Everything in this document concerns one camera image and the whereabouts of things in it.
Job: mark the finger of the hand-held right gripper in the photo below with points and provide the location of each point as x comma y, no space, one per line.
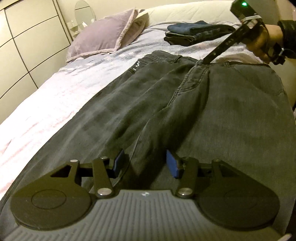
225,42

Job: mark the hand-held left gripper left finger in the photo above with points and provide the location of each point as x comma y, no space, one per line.
119,161

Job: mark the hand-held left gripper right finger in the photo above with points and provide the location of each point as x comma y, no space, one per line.
172,163

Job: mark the grey jeans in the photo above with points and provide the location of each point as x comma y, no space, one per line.
219,111

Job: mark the person's right hand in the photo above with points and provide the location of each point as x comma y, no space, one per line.
270,36

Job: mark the folded dark jeans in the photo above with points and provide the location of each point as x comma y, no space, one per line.
208,32

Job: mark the folded blue jeans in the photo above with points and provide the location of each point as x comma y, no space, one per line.
185,26

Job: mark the tan pillow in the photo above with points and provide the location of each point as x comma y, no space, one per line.
140,19

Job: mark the bed with light bedspread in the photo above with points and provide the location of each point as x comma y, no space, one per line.
57,92

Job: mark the purple pillow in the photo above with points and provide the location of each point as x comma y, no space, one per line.
99,34

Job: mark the oval mirror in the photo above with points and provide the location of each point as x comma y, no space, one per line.
84,10

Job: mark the white wardrobe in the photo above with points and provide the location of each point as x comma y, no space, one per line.
27,46

